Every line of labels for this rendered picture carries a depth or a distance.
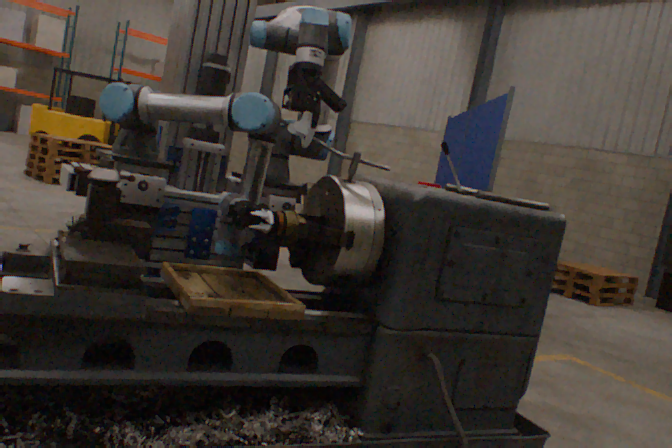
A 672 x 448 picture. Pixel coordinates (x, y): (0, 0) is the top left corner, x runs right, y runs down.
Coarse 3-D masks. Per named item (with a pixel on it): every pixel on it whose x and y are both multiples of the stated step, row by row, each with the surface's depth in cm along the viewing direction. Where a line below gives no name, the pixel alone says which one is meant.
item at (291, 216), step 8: (280, 216) 166; (288, 216) 167; (296, 216) 168; (280, 224) 165; (288, 224) 166; (296, 224) 167; (272, 232) 169; (280, 232) 166; (288, 232) 167; (296, 232) 167; (288, 240) 169
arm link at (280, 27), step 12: (288, 12) 200; (300, 12) 203; (252, 24) 172; (264, 24) 171; (276, 24) 173; (288, 24) 184; (252, 36) 171; (264, 36) 171; (276, 36) 170; (264, 48) 174; (276, 48) 172
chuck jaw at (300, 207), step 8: (304, 184) 178; (312, 184) 177; (304, 192) 178; (312, 192) 176; (296, 200) 177; (304, 200) 174; (312, 200) 175; (320, 200) 177; (296, 208) 172; (304, 208) 173; (312, 208) 174; (320, 208) 176; (304, 216) 174; (312, 216) 174; (320, 216) 175
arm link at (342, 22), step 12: (336, 12) 205; (336, 24) 204; (348, 24) 205; (336, 36) 205; (348, 36) 206; (336, 48) 208; (348, 48) 209; (324, 60) 211; (336, 60) 212; (324, 72) 213; (336, 72) 216; (324, 108) 219; (324, 120) 222; (324, 132) 223; (300, 144) 225; (312, 144) 224; (300, 156) 230; (312, 156) 227; (324, 156) 226
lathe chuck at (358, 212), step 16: (320, 192) 177; (336, 192) 168; (352, 192) 167; (368, 192) 170; (336, 208) 167; (352, 208) 164; (368, 208) 166; (336, 224) 166; (352, 224) 162; (368, 224) 165; (368, 240) 164; (320, 256) 172; (336, 256) 163; (352, 256) 164; (368, 256) 166; (304, 272) 180; (320, 272) 170; (336, 272) 165; (352, 272) 167
